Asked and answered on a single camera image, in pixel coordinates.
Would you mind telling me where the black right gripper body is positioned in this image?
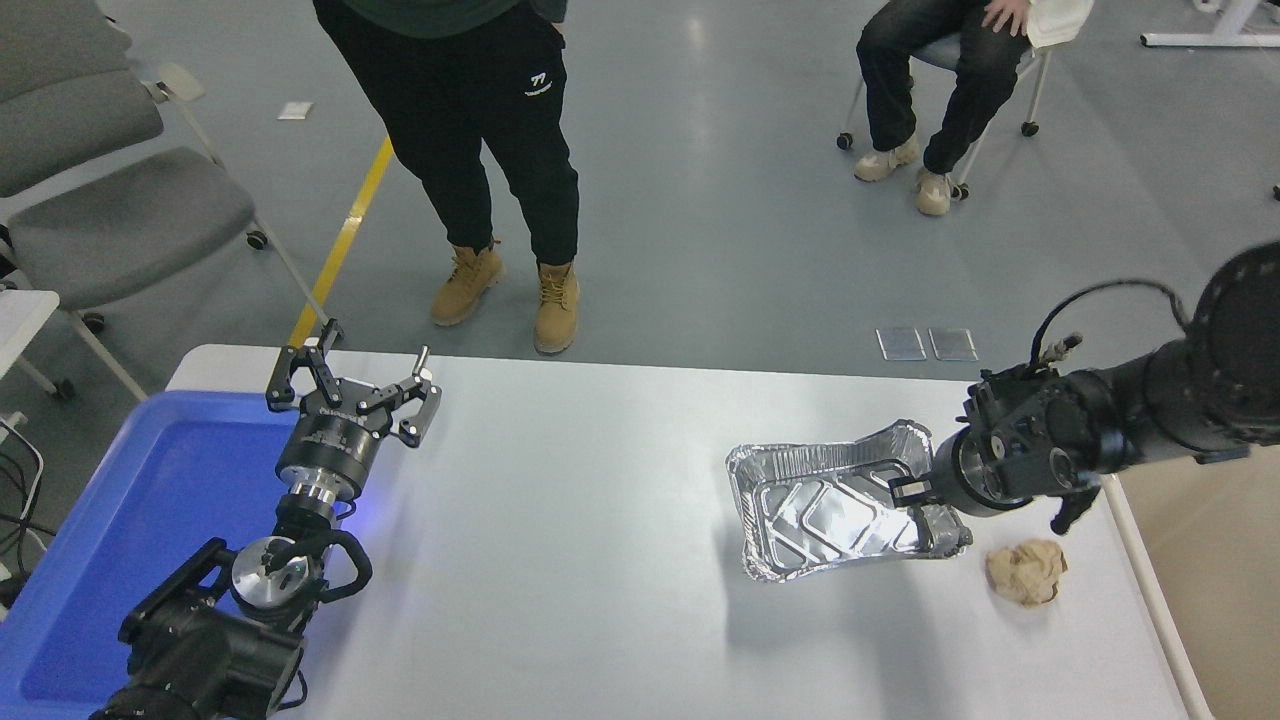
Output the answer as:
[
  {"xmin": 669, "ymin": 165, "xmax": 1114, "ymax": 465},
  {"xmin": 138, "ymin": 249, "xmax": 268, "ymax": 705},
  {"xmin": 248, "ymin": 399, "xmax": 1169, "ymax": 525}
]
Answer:
[{"xmin": 928, "ymin": 428, "xmax": 1013, "ymax": 520}]

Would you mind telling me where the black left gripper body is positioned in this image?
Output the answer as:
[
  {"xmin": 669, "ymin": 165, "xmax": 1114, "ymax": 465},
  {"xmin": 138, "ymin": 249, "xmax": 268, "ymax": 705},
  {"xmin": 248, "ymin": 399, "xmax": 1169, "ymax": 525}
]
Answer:
[{"xmin": 274, "ymin": 395, "xmax": 393, "ymax": 497}]

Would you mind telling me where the silver foil tray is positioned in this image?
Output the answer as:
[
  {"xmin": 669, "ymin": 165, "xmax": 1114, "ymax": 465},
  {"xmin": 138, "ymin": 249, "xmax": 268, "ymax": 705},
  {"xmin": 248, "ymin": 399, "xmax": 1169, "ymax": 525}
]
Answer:
[{"xmin": 725, "ymin": 418, "xmax": 974, "ymax": 584}]

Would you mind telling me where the crumpled tan paper ball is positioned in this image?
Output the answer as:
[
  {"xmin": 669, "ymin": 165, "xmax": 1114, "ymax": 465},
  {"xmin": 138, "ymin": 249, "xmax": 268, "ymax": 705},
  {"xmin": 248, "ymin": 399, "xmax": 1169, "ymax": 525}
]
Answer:
[{"xmin": 984, "ymin": 538, "xmax": 1069, "ymax": 608}]

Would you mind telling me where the blue plastic tray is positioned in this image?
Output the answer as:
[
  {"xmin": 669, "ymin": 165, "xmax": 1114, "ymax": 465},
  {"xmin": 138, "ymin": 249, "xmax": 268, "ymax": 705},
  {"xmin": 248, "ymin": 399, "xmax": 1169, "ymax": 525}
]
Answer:
[{"xmin": 0, "ymin": 389, "xmax": 351, "ymax": 716}]

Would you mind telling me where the grey padded chair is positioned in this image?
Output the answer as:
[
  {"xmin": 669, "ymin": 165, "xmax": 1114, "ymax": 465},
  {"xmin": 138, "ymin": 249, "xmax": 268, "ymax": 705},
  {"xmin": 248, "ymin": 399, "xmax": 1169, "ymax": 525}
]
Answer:
[{"xmin": 0, "ymin": 0, "xmax": 331, "ymax": 401}]

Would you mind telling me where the white side table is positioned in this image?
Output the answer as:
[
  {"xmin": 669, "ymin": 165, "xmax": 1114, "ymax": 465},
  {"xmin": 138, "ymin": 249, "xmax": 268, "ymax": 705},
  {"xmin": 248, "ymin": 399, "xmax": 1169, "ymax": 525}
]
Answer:
[{"xmin": 0, "ymin": 290, "xmax": 63, "ymax": 381}]

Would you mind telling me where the standing person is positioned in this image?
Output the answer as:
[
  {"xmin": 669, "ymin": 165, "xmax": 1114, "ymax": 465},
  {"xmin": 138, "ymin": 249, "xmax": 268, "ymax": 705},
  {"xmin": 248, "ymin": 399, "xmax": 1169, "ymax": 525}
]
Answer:
[{"xmin": 313, "ymin": 0, "xmax": 581, "ymax": 356}]

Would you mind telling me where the large pale bin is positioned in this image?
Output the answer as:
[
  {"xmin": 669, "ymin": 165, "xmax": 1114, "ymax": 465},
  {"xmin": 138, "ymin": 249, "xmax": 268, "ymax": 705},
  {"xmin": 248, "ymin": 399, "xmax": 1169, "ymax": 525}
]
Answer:
[{"xmin": 1098, "ymin": 440, "xmax": 1280, "ymax": 720}]

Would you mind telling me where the seated person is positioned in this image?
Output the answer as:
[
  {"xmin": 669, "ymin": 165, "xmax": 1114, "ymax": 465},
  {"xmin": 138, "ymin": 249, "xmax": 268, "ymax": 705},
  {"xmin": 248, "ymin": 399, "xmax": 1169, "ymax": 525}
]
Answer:
[{"xmin": 855, "ymin": 0, "xmax": 1033, "ymax": 217}]

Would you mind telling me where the office chair with casters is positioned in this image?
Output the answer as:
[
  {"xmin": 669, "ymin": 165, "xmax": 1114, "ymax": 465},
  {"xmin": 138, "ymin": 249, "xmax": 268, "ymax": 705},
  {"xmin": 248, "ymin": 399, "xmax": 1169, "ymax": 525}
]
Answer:
[{"xmin": 836, "ymin": 30, "xmax": 1053, "ymax": 201}]

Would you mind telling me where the white cloth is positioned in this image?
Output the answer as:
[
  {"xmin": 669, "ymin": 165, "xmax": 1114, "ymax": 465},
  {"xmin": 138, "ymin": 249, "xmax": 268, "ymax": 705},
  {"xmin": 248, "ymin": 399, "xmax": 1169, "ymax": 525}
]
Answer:
[{"xmin": 1022, "ymin": 0, "xmax": 1096, "ymax": 49}]

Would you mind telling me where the white cable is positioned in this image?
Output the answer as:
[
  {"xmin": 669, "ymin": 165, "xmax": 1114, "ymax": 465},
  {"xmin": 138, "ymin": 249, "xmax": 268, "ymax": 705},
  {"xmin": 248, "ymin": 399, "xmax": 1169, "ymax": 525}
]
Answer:
[{"xmin": 0, "ymin": 412, "xmax": 47, "ymax": 581}]

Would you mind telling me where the white desk base frame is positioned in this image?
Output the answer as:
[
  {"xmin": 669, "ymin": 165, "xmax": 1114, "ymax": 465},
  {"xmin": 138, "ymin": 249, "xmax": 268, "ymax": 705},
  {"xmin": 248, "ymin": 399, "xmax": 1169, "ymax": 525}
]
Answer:
[{"xmin": 1140, "ymin": 0, "xmax": 1280, "ymax": 47}]

